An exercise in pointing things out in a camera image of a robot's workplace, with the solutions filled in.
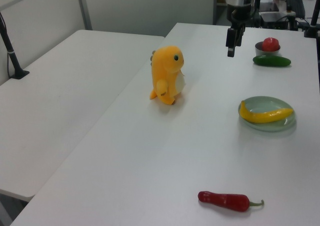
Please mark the black camera stand pole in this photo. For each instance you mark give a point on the black camera stand pole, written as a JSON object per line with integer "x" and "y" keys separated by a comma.
{"x": 312, "y": 28}
{"x": 11, "y": 53}

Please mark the green cucumber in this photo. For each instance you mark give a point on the green cucumber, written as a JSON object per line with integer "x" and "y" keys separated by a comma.
{"x": 271, "y": 61}

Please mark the red apple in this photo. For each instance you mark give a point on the red apple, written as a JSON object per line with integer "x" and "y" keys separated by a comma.
{"x": 270, "y": 44}

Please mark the black electronics box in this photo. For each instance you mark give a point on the black electronics box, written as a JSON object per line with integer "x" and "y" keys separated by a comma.
{"x": 275, "y": 20}

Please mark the small metal bowl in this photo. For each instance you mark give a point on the small metal bowl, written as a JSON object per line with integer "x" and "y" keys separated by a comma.
{"x": 260, "y": 51}

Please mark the pale green plastic plate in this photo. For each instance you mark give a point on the pale green plastic plate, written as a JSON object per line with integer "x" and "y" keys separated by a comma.
{"x": 267, "y": 103}

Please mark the orange plush dinosaur toy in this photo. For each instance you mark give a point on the orange plush dinosaur toy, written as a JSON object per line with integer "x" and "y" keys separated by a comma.
{"x": 165, "y": 70}

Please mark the gray partition post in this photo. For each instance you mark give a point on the gray partition post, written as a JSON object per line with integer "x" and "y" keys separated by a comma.
{"x": 83, "y": 8}

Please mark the black keyboard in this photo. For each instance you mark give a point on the black keyboard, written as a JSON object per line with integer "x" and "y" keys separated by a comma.
{"x": 296, "y": 5}

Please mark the yellow banana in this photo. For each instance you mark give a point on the yellow banana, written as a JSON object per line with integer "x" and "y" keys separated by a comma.
{"x": 260, "y": 117}

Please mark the red chili pepper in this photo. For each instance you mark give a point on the red chili pepper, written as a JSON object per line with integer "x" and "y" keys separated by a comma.
{"x": 225, "y": 201}

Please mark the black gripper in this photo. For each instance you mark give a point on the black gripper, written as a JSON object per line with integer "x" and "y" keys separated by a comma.
{"x": 238, "y": 13}

